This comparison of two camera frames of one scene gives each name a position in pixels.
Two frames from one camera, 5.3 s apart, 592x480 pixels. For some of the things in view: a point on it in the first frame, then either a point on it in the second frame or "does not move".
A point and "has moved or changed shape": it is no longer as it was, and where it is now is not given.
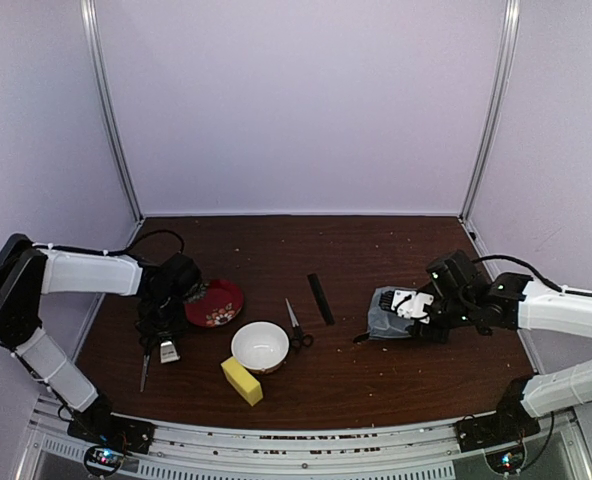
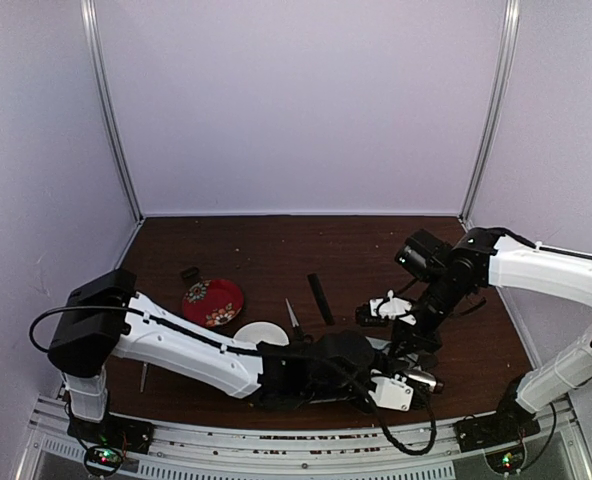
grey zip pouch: [383, 322] to [378, 344]
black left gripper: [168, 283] to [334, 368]
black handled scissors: [299, 338] does not move
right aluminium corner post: [501, 95] does not move
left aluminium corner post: [110, 106] does not move
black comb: [321, 299] does not move
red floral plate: [221, 303] does not move
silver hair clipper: [167, 352] has moved or changed shape
